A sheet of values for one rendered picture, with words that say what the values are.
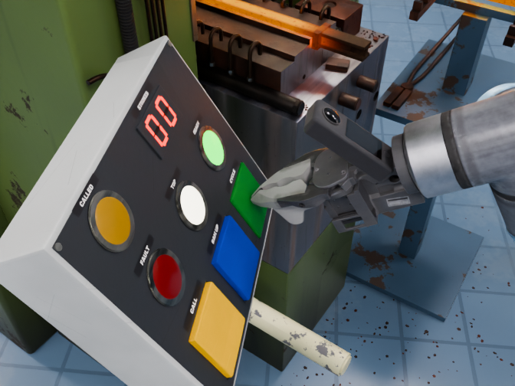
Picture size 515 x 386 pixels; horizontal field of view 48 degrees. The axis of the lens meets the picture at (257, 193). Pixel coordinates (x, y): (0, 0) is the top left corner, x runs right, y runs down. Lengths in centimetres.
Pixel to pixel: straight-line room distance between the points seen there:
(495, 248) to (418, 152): 155
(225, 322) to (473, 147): 32
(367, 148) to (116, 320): 33
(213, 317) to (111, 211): 17
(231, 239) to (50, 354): 126
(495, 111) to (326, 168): 20
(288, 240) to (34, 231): 82
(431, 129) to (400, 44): 254
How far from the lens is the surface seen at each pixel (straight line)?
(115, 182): 55
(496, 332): 196
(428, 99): 155
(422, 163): 64
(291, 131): 106
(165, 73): 68
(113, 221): 53
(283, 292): 142
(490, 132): 63
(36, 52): 93
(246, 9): 119
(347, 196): 68
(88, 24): 86
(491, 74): 170
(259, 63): 107
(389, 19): 341
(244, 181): 75
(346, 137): 65
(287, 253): 130
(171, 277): 58
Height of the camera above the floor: 154
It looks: 45 degrees down
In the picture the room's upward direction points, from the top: straight up
